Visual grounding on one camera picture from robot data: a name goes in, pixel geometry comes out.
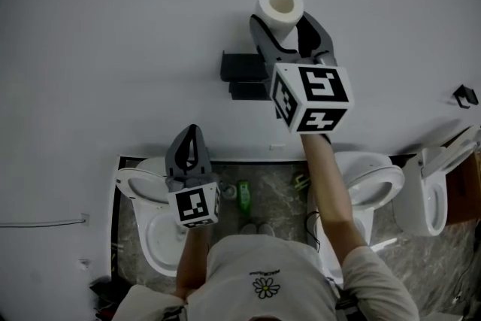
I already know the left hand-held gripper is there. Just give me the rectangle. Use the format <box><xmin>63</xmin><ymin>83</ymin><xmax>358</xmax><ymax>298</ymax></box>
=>
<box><xmin>164</xmin><ymin>123</ymin><xmax>222</xmax><ymax>229</ymax></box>

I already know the black floor cable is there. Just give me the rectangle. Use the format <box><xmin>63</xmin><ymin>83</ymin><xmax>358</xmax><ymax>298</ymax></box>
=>
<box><xmin>304</xmin><ymin>210</ymin><xmax>324</xmax><ymax>253</ymax></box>

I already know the black clutter with cables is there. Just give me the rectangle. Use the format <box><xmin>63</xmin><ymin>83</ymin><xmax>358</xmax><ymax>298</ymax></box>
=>
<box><xmin>89</xmin><ymin>274</ymin><xmax>125</xmax><ymax>321</ymax></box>

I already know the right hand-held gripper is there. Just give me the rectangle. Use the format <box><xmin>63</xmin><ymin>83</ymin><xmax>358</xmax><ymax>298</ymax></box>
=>
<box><xmin>250</xmin><ymin>11</ymin><xmax>356</xmax><ymax>135</ymax></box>

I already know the small green hook object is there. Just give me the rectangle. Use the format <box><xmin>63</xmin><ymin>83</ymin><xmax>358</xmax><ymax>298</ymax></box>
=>
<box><xmin>292</xmin><ymin>171</ymin><xmax>311</xmax><ymax>192</ymax></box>

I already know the green plastic bottle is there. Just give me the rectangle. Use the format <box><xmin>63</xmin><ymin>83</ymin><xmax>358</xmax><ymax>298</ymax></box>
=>
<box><xmin>235</xmin><ymin>180</ymin><xmax>253</xmax><ymax>217</ymax></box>

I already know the white toilet paper roll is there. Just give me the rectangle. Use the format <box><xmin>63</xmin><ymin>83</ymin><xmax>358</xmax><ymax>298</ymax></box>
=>
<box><xmin>256</xmin><ymin>0</ymin><xmax>304</xmax><ymax>52</ymax></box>

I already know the black wall paper holder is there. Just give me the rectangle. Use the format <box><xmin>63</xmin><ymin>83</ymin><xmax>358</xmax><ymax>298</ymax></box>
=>
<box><xmin>219</xmin><ymin>50</ymin><xmax>272</xmax><ymax>101</ymax></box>
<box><xmin>452</xmin><ymin>84</ymin><xmax>480</xmax><ymax>110</ymax></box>

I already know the person's left forearm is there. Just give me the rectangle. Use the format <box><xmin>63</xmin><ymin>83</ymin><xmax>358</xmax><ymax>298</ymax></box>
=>
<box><xmin>174</xmin><ymin>225</ymin><xmax>211</xmax><ymax>300</ymax></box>

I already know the thin grey wall cable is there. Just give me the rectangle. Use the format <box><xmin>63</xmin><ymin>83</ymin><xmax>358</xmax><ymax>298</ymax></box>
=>
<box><xmin>0</xmin><ymin>218</ymin><xmax>86</xmax><ymax>229</ymax></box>

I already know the person's grey shirt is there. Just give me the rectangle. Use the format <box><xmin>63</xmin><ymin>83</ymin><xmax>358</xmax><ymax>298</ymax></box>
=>
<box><xmin>112</xmin><ymin>235</ymin><xmax>422</xmax><ymax>321</ymax></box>

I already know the person's right forearm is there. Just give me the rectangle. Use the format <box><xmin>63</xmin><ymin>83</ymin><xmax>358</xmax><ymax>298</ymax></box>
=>
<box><xmin>299</xmin><ymin>131</ymin><xmax>371</xmax><ymax>268</ymax></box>

